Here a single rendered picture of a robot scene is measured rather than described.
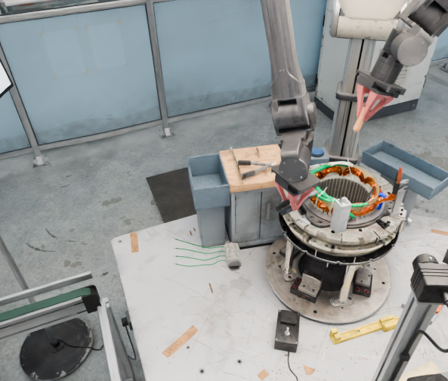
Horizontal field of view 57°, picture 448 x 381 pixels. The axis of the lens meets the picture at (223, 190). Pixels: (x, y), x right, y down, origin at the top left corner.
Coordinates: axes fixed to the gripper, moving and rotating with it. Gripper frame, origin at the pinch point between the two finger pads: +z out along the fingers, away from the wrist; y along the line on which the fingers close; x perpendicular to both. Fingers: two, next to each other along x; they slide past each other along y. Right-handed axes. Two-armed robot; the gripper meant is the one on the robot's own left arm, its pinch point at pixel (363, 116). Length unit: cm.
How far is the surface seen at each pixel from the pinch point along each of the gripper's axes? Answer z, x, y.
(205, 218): 51, -13, -27
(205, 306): 67, -19, -6
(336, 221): 23.4, -3.8, 9.9
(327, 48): 19, 175, -187
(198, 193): 39, -20, -25
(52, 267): 158, -33, -120
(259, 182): 31.4, -4.7, -18.7
